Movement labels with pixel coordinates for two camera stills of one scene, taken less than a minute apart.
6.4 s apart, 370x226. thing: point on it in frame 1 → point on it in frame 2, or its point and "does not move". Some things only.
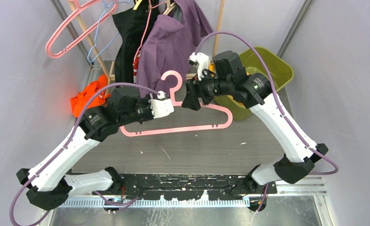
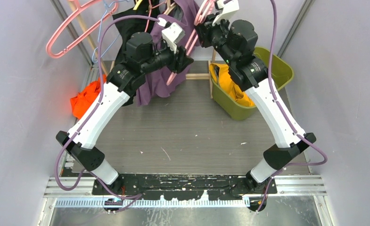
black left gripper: x=151 y=116 → x=178 y=64
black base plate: x=188 y=187 does not move
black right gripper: x=194 y=89 → x=206 y=28
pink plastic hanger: x=127 y=133 → x=205 y=6
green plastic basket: x=280 y=72 does not move
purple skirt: x=168 y=42 does not move
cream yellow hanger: x=137 y=3 does not move
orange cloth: x=79 y=101 does not move
